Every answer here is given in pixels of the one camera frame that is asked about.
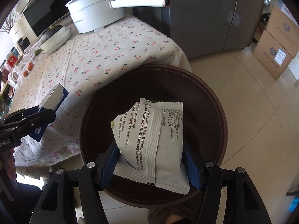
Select cardboard box upper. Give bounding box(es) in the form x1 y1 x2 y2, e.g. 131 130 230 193
266 4 298 58

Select cardboard box lower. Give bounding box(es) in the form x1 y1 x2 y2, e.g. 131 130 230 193
253 30 292 80

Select red label jar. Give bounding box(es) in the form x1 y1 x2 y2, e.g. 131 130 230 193
7 54 18 68

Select grey refrigerator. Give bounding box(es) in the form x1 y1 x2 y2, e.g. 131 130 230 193
124 0 267 59

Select white snack packet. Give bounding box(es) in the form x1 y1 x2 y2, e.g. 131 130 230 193
111 98 190 195

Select orange tangerine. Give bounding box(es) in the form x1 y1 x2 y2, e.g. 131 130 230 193
23 70 28 77
28 62 34 71

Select dark green pumpkin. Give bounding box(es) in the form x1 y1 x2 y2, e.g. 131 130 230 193
46 25 63 40

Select cardboard box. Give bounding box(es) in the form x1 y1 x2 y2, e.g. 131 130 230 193
266 4 298 58
253 30 292 80

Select white electric cooking pot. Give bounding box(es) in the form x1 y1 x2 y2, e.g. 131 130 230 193
65 0 171 33

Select small blue snack box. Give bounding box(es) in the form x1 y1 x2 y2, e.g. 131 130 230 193
29 83 69 142

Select cherry print tablecloth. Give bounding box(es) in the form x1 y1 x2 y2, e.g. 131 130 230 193
11 15 191 167

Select stacked white plates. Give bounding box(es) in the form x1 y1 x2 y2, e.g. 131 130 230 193
42 29 71 55

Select white bowl green handle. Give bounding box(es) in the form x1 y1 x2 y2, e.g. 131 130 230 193
34 26 67 56

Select dried branches vase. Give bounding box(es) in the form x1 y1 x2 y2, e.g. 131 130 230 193
1 11 16 33

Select dark brown trash bin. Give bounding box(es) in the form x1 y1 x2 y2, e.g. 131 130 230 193
80 65 228 208

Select black microwave oven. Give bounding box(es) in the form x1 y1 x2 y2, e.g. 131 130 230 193
23 0 71 36

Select white air fryer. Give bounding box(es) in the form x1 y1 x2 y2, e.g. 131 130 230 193
9 15 39 55

